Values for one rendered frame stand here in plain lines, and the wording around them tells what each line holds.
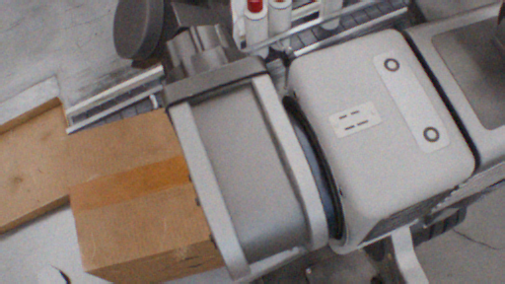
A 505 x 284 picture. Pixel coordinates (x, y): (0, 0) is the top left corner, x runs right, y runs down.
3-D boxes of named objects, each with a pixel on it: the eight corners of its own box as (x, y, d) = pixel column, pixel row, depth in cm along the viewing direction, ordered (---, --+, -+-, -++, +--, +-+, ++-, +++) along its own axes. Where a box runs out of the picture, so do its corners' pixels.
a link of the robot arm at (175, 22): (184, 38, 39) (234, 45, 43) (157, -37, 43) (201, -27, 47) (140, 101, 45) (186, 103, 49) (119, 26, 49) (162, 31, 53)
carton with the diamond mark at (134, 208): (239, 150, 104) (228, 89, 80) (270, 253, 95) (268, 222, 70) (109, 185, 101) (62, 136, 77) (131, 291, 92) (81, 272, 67)
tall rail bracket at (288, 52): (281, 66, 115) (281, 25, 100) (295, 89, 113) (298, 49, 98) (269, 71, 115) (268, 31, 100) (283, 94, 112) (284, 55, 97)
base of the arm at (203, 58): (188, 163, 46) (162, 105, 35) (166, 95, 49) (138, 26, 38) (271, 132, 47) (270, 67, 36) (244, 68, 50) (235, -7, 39)
